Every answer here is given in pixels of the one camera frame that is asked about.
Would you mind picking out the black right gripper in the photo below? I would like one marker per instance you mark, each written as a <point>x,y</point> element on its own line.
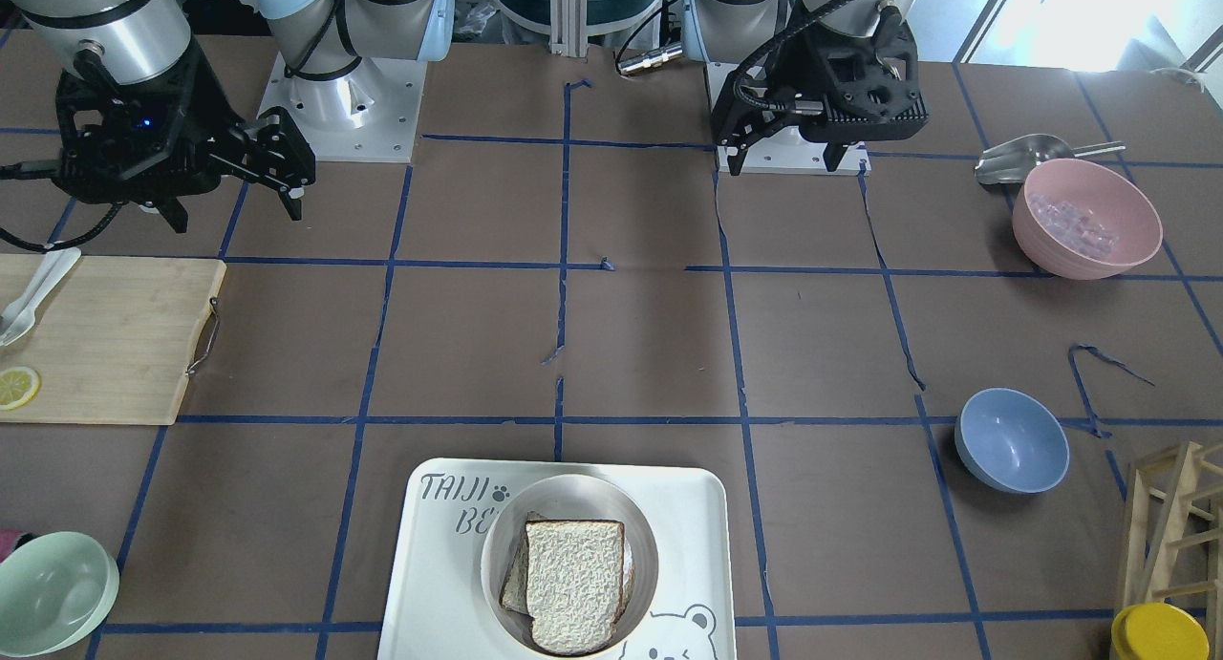
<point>203,116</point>

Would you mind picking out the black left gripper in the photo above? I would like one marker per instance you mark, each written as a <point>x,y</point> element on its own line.
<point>785,75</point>

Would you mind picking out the white round plate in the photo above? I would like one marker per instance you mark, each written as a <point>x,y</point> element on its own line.
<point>570,497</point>

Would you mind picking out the bread slice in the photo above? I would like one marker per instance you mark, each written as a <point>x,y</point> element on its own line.
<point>574,584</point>
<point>513,593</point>

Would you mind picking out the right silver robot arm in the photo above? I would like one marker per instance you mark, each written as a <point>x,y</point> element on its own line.
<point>319,40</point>

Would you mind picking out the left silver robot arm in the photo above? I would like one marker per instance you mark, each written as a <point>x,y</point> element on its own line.
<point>730,31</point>

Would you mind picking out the wooden cutting board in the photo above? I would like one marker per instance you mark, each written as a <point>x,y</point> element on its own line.
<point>114,340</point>

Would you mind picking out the brown paper table cover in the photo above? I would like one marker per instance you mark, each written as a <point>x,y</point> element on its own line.
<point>562,274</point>

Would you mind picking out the metal scoop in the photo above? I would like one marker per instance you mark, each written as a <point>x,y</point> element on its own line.
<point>1010,162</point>

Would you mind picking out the white plastic spoon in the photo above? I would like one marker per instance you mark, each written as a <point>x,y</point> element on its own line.
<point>18,317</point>

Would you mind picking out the lemon slice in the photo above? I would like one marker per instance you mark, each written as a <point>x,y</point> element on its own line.
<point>19,385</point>

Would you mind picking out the pink bowl with ice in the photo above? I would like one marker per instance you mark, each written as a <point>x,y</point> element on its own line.
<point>1081,221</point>

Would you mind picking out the blue bowl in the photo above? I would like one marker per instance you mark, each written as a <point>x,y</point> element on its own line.
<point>1009,441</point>

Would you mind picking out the pink cloth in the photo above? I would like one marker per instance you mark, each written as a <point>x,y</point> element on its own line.
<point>11,539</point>

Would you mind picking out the light green bowl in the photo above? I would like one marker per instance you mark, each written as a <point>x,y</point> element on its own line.
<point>55,590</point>

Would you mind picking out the fried egg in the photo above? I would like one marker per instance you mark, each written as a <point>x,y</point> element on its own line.
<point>628,576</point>

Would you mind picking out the white bear tray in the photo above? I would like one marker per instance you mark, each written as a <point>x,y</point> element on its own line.
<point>460,525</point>

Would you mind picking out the wooden cup rack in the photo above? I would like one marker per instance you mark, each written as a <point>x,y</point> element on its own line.
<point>1172,504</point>

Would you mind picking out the yellow mug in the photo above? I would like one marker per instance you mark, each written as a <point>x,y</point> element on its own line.
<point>1157,630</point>

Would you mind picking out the aluminium frame post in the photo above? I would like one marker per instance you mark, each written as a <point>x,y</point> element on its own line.
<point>567,29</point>

